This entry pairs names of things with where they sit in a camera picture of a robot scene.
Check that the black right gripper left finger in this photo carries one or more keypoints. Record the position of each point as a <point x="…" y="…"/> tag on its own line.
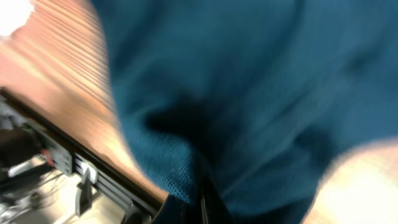
<point x="176" y="211"/>

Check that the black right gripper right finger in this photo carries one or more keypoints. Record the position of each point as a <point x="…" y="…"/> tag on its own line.
<point x="213" y="210"/>

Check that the blue polo shirt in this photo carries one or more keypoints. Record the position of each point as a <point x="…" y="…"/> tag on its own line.
<point x="259" y="96"/>

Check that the white t-shirt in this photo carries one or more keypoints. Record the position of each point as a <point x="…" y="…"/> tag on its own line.
<point x="14" y="15"/>

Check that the black aluminium rail frame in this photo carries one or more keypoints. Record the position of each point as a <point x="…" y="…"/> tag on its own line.
<point x="71" y="157"/>

